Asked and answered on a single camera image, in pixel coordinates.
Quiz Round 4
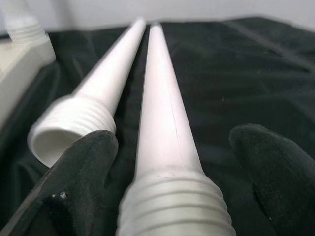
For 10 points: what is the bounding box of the white plastic table leg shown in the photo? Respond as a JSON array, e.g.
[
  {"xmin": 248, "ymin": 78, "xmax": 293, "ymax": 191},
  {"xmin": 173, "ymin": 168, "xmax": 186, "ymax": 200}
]
[
  {"xmin": 117, "ymin": 21, "xmax": 238, "ymax": 236},
  {"xmin": 0, "ymin": 0, "xmax": 46, "ymax": 46},
  {"xmin": 27, "ymin": 16, "xmax": 148, "ymax": 169}
]

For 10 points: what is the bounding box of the white plastic children table top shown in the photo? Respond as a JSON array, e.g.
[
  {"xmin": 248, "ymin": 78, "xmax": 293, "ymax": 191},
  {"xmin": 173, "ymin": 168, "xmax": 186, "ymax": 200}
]
[{"xmin": 0, "ymin": 31, "xmax": 56, "ymax": 128}]

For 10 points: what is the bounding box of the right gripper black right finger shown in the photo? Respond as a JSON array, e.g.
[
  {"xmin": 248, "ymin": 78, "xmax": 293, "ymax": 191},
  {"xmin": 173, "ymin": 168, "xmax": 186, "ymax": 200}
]
[{"xmin": 228, "ymin": 124, "xmax": 315, "ymax": 236}]

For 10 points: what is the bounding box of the black cloth table cover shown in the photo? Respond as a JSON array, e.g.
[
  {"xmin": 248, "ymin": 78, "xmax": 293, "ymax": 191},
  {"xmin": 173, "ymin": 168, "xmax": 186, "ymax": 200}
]
[{"xmin": 0, "ymin": 16, "xmax": 315, "ymax": 236}]

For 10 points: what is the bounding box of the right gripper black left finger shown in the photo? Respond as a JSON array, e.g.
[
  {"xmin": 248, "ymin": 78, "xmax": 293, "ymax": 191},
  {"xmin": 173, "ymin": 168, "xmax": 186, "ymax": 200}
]
[{"xmin": 0, "ymin": 130, "xmax": 119, "ymax": 236}]

